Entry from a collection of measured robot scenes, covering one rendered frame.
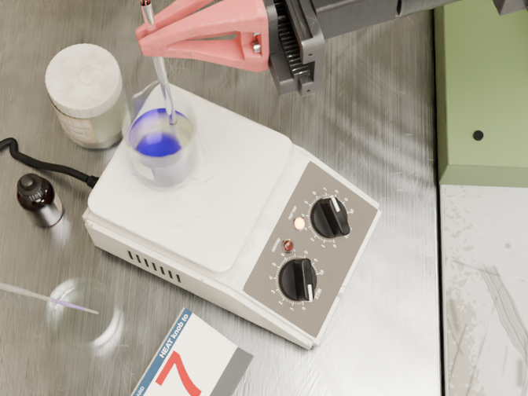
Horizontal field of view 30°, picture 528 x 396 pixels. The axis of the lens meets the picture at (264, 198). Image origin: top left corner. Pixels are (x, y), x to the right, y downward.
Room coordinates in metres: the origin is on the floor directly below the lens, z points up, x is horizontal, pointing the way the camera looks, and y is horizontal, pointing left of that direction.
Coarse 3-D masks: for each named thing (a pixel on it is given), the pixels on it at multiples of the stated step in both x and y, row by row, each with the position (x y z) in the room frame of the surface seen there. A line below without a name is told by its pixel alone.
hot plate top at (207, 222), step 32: (192, 96) 0.34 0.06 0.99; (224, 128) 0.31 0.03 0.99; (256, 128) 0.31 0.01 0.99; (128, 160) 0.29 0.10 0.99; (224, 160) 0.29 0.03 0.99; (256, 160) 0.29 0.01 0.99; (288, 160) 0.29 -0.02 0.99; (96, 192) 0.26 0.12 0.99; (128, 192) 0.26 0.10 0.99; (160, 192) 0.26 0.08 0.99; (192, 192) 0.26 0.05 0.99; (224, 192) 0.26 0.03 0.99; (256, 192) 0.26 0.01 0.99; (128, 224) 0.24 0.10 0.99; (160, 224) 0.24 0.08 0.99; (192, 224) 0.24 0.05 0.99; (224, 224) 0.24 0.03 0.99; (192, 256) 0.21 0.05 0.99; (224, 256) 0.21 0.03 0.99
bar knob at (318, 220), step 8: (320, 200) 0.27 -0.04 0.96; (328, 200) 0.26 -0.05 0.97; (336, 200) 0.27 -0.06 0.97; (312, 208) 0.26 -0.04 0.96; (320, 208) 0.26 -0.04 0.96; (328, 208) 0.26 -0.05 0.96; (336, 208) 0.26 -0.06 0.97; (344, 208) 0.27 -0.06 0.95; (312, 216) 0.26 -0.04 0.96; (320, 216) 0.26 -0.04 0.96; (328, 216) 0.26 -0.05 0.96; (336, 216) 0.25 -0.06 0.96; (344, 216) 0.25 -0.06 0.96; (312, 224) 0.25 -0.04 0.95; (320, 224) 0.25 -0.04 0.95; (328, 224) 0.25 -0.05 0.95; (336, 224) 0.25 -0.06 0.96; (344, 224) 0.25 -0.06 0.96; (320, 232) 0.24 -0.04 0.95; (328, 232) 0.25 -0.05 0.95; (336, 232) 0.24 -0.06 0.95; (344, 232) 0.24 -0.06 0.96
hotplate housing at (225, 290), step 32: (320, 160) 0.30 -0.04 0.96; (288, 192) 0.27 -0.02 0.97; (96, 224) 0.24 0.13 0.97; (256, 224) 0.24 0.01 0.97; (128, 256) 0.23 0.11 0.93; (160, 256) 0.22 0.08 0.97; (256, 256) 0.22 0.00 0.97; (192, 288) 0.20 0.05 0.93; (224, 288) 0.20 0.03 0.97; (256, 320) 0.18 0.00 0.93
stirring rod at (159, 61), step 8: (144, 0) 0.30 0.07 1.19; (144, 8) 0.29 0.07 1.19; (144, 16) 0.30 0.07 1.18; (152, 16) 0.30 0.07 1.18; (152, 24) 0.30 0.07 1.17; (152, 32) 0.29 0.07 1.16; (160, 64) 0.30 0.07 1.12; (160, 72) 0.29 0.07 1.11; (160, 80) 0.30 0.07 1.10; (160, 88) 0.30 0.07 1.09; (168, 88) 0.30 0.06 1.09; (168, 96) 0.30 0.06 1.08; (168, 104) 0.30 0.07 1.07; (168, 112) 0.30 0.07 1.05; (168, 120) 0.30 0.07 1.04; (176, 120) 0.30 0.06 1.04
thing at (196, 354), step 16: (192, 320) 0.18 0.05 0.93; (192, 336) 0.17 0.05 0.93; (208, 336) 0.17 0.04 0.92; (176, 352) 0.15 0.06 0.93; (192, 352) 0.16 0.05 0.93; (208, 352) 0.16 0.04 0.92; (224, 352) 0.16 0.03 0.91; (160, 368) 0.14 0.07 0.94; (176, 368) 0.14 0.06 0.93; (192, 368) 0.14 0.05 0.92; (208, 368) 0.15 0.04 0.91; (160, 384) 0.13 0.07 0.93; (176, 384) 0.13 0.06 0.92; (192, 384) 0.13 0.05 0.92
